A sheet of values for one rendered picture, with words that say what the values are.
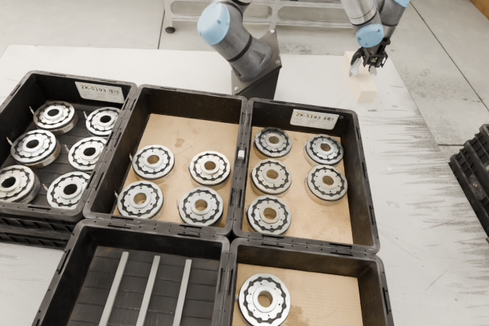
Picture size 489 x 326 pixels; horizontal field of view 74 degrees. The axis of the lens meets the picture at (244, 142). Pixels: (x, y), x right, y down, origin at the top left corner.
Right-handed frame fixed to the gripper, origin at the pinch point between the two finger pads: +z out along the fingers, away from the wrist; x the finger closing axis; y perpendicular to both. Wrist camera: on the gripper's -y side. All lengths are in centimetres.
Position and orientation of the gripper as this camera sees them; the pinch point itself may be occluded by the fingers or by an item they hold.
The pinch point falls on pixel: (359, 73)
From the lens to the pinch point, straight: 140.3
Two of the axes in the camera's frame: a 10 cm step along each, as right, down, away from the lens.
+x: 9.9, 0.0, 1.0
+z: -0.8, 6.2, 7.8
